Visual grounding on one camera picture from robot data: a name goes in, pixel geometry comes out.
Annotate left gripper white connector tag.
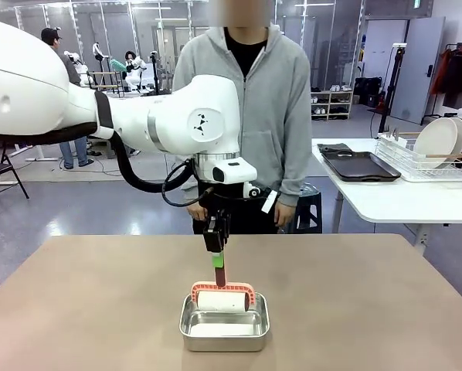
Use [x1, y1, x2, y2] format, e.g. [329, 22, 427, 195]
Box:
[243, 186, 273, 213]

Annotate person in grey hoodie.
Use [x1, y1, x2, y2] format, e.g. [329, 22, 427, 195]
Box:
[172, 21, 313, 235]

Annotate grey partition panel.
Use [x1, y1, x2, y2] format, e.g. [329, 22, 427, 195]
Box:
[364, 17, 447, 124]

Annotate dark brown serving tray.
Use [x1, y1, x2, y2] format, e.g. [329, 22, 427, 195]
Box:
[321, 150, 403, 183]

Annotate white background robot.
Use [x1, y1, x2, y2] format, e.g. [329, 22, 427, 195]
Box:
[92, 42, 147, 93]

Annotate dark grey folded cloth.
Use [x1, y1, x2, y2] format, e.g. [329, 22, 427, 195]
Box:
[317, 142, 352, 155]

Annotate coat rack with clothes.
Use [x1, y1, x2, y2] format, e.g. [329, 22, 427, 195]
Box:
[431, 42, 462, 110]

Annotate person's right forearm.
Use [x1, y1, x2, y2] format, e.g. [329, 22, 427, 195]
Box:
[180, 174, 199, 204]

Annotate black bags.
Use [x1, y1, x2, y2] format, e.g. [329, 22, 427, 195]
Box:
[354, 76, 383, 107]

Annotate white side table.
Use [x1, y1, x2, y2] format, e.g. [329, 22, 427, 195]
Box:
[311, 138, 462, 256]

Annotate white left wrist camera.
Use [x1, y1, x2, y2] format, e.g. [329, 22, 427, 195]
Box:
[212, 160, 258, 183]

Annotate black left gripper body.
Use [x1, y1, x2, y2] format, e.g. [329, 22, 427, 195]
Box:
[206, 182, 251, 220]

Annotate rectangular metal tin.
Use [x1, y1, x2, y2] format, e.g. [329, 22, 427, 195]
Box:
[178, 292, 271, 352]

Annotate black camera tripod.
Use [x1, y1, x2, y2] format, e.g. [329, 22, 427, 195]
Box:
[149, 49, 163, 96]

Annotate left arm black cable sleeve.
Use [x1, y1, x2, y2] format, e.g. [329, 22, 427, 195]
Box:
[0, 90, 212, 208]

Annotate black stool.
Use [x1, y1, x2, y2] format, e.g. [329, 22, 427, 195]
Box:
[294, 182, 324, 234]

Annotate person's left forearm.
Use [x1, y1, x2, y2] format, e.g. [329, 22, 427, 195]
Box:
[279, 131, 313, 208]

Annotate wooden shoe rack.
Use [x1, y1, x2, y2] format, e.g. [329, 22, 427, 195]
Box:
[311, 84, 354, 121]

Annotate white wire dish rack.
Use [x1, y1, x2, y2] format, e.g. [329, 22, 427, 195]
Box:
[375, 131, 462, 183]

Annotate person's left hand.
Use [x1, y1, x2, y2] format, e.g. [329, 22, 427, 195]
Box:
[273, 203, 294, 228]

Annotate person's right hand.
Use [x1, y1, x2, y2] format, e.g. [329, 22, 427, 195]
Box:
[187, 200, 209, 221]

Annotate man in cap grey jacket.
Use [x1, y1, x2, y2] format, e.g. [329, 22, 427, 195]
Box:
[40, 27, 97, 170]

